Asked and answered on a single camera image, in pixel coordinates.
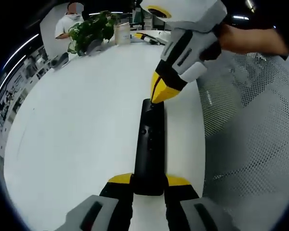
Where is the grey mesh chair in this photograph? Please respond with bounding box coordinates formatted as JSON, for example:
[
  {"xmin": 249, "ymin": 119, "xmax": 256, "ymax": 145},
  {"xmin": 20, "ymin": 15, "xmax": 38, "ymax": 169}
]
[{"xmin": 195, "ymin": 51, "xmax": 289, "ymax": 231}]

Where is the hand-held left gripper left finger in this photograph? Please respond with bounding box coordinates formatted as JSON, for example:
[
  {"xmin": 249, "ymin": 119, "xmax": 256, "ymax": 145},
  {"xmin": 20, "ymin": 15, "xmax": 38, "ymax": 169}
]
[{"xmin": 65, "ymin": 172, "xmax": 135, "ymax": 231}]

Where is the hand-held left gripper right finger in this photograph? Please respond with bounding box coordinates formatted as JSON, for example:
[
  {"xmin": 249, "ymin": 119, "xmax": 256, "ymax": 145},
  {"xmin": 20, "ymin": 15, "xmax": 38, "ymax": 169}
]
[{"xmin": 163, "ymin": 175, "xmax": 239, "ymax": 231}]

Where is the green potted plant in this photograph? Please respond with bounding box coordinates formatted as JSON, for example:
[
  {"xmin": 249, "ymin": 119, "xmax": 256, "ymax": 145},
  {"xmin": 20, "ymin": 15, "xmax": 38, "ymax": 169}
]
[{"xmin": 67, "ymin": 12, "xmax": 118, "ymax": 56}]

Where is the black remote control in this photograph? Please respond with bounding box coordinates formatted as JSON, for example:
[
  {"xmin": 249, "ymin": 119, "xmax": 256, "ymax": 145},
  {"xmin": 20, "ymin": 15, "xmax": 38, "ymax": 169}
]
[{"xmin": 134, "ymin": 98, "xmax": 166, "ymax": 196}]

